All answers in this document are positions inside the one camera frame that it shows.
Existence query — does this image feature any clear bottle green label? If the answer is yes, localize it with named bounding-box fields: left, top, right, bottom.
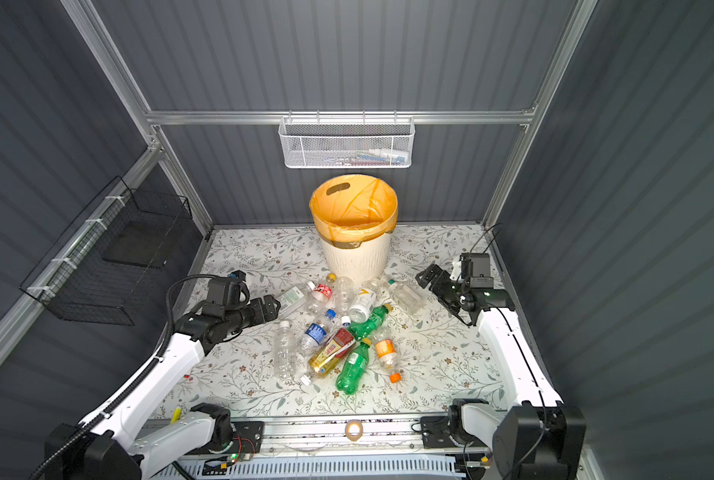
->
left=277, top=281, right=315, bottom=319

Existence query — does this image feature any clear bottle blue label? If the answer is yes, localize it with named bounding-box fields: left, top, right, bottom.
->
left=299, top=309, right=336, bottom=355

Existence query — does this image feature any clear bottle orange label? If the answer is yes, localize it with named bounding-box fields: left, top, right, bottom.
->
left=374, top=327, right=402, bottom=384

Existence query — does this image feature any clear bottle red label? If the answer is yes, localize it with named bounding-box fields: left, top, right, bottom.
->
left=305, top=273, right=337, bottom=315

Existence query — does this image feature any white yellow label bottle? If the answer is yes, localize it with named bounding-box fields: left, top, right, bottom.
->
left=347, top=278, right=381, bottom=324

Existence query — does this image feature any yellow tea bottle red label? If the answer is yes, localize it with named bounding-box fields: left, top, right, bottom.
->
left=300, top=327, right=356, bottom=386

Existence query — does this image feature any green bottle yellow cap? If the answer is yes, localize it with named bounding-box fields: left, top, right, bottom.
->
left=336, top=338, right=372, bottom=395

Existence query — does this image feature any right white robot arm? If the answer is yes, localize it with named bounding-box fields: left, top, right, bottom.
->
left=415, top=258, right=586, bottom=479

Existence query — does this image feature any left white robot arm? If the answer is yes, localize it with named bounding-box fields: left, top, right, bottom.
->
left=32, top=295, right=280, bottom=479

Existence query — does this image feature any white ribbed trash bin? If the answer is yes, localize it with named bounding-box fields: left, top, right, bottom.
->
left=319, top=231, right=394, bottom=283

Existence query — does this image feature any orange bin liner bag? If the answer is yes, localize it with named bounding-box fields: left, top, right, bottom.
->
left=309, top=174, right=399, bottom=249

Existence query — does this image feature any clear bottle white cap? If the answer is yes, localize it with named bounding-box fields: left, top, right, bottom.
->
left=333, top=276, right=355, bottom=326

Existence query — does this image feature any tape roll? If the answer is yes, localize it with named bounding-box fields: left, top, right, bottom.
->
left=344, top=420, right=364, bottom=442

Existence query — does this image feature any white tube in basket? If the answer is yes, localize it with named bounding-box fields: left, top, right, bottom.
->
left=368, top=148, right=410, bottom=165

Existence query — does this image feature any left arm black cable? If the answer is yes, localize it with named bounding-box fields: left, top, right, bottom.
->
left=29, top=273, right=244, bottom=480

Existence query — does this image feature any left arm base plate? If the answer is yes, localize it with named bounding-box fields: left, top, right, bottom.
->
left=198, top=421, right=266, bottom=457

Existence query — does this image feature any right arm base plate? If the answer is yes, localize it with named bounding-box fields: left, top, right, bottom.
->
left=418, top=416, right=474, bottom=449

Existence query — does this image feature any black wire wall basket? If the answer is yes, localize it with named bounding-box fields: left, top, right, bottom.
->
left=19, top=177, right=192, bottom=327

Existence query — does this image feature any white wire wall basket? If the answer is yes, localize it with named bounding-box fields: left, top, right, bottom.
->
left=278, top=116, right=416, bottom=169

